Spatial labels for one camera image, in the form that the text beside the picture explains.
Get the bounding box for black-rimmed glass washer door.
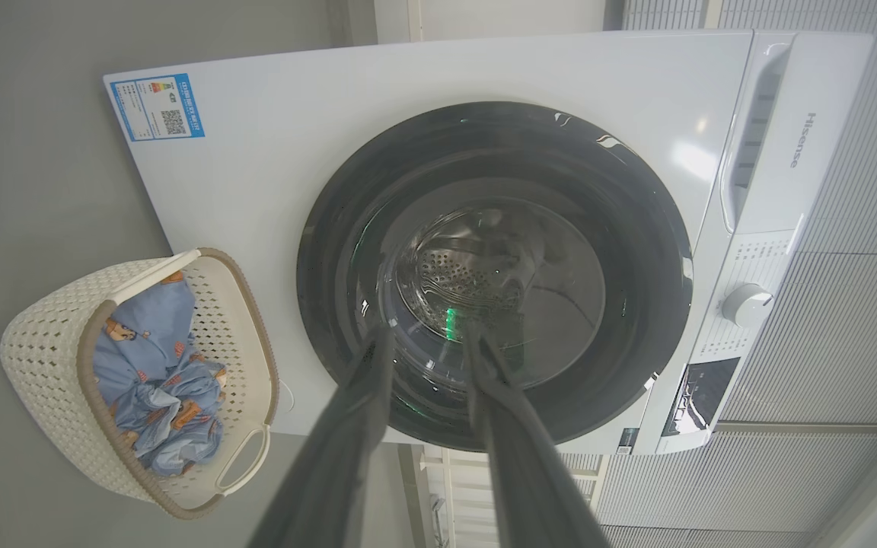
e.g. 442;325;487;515
296;101;694;451

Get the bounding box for white detergent drawer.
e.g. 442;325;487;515
720;34;873;235

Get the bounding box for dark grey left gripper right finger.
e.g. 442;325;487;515
460;320;611;548

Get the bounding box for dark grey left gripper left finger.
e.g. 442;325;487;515
247;323;397;548

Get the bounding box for white control knob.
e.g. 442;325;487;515
722;283;774;328

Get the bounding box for blue energy label sticker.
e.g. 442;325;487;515
109;73;206;142

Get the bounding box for cream perforated laundry basket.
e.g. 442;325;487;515
0;247;280;521

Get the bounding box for white railing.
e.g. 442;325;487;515
419;445;607;548

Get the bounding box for dark washing machine display panel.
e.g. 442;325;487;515
661;356;741;438

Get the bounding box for perforated steel drum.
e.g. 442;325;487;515
397;209;607;389

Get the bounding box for white front-load washing machine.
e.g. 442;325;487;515
102;30;875;456

